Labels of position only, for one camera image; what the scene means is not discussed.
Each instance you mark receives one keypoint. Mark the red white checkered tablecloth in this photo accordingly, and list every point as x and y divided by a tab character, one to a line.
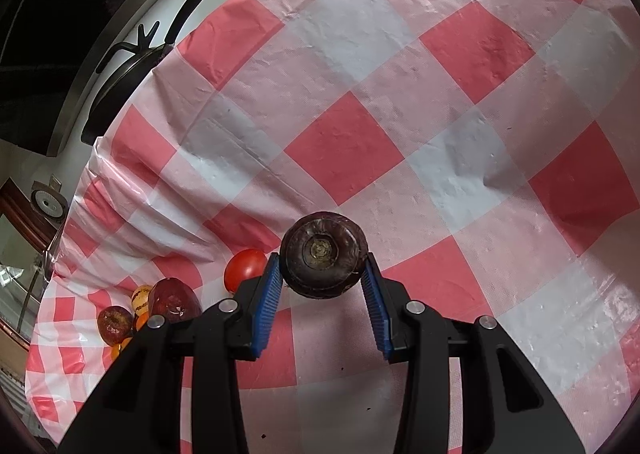
400	134

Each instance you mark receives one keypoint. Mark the red tomato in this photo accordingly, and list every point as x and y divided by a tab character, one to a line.
242	266

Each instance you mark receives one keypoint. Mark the wooden window frame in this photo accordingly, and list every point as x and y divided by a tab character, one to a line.
12	206

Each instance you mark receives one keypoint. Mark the dark purple round fruit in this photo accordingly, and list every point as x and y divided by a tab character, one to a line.
323	254

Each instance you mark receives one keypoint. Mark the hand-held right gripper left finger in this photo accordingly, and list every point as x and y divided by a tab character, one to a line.
265	309

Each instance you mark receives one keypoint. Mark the dark red plum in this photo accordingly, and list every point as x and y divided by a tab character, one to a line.
114	325

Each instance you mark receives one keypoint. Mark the yellow striped fruit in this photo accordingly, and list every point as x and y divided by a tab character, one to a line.
140	299

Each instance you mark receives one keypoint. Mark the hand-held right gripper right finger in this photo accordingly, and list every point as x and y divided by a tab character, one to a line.
377	314

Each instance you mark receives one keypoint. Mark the black frying pan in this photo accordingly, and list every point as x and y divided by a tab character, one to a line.
115	94

